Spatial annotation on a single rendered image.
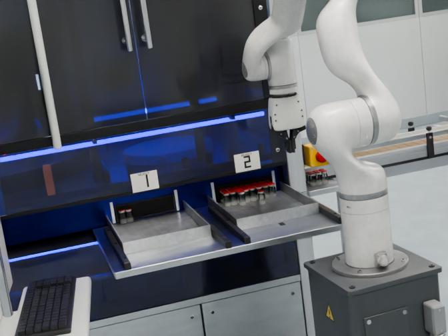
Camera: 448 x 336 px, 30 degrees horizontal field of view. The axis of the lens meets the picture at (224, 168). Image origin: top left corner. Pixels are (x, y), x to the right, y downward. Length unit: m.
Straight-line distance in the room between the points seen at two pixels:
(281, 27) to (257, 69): 0.15
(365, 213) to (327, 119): 0.25
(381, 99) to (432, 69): 6.23
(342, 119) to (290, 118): 0.50
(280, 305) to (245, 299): 0.13
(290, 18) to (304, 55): 5.38
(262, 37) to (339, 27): 0.37
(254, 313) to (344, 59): 1.13
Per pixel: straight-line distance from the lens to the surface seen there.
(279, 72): 2.41
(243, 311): 2.84
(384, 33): 7.99
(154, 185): 2.65
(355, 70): 2.02
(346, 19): 2.03
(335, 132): 1.96
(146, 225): 2.66
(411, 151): 3.06
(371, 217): 2.05
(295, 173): 2.77
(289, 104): 2.45
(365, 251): 2.07
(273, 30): 2.33
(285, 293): 2.87
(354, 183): 2.02
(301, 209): 2.52
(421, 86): 8.21
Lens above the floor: 1.60
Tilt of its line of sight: 13 degrees down
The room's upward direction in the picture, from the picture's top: 8 degrees counter-clockwise
